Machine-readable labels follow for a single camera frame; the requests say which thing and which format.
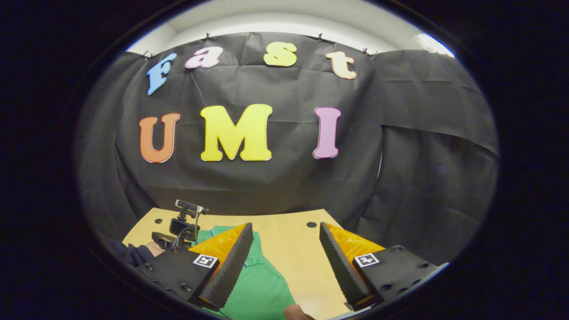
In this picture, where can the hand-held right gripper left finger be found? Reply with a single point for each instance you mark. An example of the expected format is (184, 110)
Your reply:
(231, 275)

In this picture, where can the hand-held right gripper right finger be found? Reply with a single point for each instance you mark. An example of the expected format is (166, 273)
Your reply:
(340, 271)

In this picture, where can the green T-shirt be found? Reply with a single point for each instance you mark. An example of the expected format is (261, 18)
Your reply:
(262, 289)

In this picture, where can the black backdrop cloth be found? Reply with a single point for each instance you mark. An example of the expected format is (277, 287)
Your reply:
(275, 186)

